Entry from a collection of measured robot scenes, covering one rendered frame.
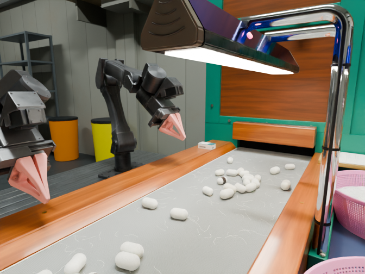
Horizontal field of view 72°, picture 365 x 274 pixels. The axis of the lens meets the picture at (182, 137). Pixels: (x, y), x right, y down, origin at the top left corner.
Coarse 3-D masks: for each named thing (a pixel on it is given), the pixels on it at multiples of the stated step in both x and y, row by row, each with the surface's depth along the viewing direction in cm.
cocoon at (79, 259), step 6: (72, 258) 35; (78, 258) 35; (84, 258) 36; (66, 264) 34; (72, 264) 34; (78, 264) 35; (84, 264) 36; (66, 270) 34; (72, 270) 34; (78, 270) 34
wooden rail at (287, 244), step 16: (304, 176) 67; (304, 192) 56; (288, 208) 49; (304, 208) 49; (288, 224) 43; (304, 224) 43; (272, 240) 39; (288, 240) 39; (304, 240) 39; (256, 256) 35; (272, 256) 35; (288, 256) 35; (304, 256) 38; (256, 272) 32; (272, 272) 32; (288, 272) 32; (304, 272) 41
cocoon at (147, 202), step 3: (144, 198) 54; (147, 198) 54; (150, 198) 54; (144, 201) 54; (147, 201) 54; (150, 201) 53; (153, 201) 53; (156, 201) 54; (144, 204) 54; (147, 204) 53; (150, 204) 53; (153, 204) 53; (156, 204) 54; (147, 207) 54; (150, 207) 53; (153, 207) 53
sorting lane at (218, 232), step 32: (224, 160) 90; (256, 160) 90; (288, 160) 90; (160, 192) 62; (192, 192) 62; (256, 192) 62; (288, 192) 62; (96, 224) 48; (128, 224) 48; (160, 224) 48; (192, 224) 48; (224, 224) 48; (256, 224) 48; (32, 256) 39; (64, 256) 39; (96, 256) 39; (160, 256) 39; (192, 256) 39; (224, 256) 39
